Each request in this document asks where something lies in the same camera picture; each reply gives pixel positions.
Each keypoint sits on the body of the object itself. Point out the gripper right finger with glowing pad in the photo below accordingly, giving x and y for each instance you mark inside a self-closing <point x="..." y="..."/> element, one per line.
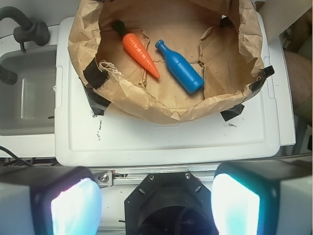
<point x="263" y="197"/>

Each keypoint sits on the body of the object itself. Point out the white plastic tray lid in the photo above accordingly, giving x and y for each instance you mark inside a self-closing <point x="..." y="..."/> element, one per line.
<point x="113" y="139"/>

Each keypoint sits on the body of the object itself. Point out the grey toy faucet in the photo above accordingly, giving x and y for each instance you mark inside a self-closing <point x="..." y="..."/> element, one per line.
<point x="28" y="29"/>

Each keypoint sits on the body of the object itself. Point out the aluminium frame rail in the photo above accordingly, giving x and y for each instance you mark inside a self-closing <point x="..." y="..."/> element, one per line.
<point x="126" y="176"/>

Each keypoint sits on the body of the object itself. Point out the white board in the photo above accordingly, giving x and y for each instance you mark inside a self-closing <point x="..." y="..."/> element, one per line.
<point x="277" y="15"/>

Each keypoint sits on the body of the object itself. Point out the black octagonal mount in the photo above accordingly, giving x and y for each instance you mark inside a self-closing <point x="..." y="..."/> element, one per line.
<point x="169" y="206"/>

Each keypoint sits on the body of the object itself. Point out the orange toy carrot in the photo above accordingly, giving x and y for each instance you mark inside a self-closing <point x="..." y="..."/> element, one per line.
<point x="136" y="49"/>

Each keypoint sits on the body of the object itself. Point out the white toy sink basin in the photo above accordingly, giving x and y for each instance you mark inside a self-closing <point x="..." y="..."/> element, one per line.
<point x="27" y="107"/>

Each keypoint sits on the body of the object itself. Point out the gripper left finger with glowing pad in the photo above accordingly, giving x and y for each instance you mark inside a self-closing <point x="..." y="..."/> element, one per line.
<point x="45" y="200"/>

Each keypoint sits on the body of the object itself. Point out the blue plastic bottle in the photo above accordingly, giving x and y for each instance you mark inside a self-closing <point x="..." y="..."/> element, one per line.
<point x="181" y="69"/>

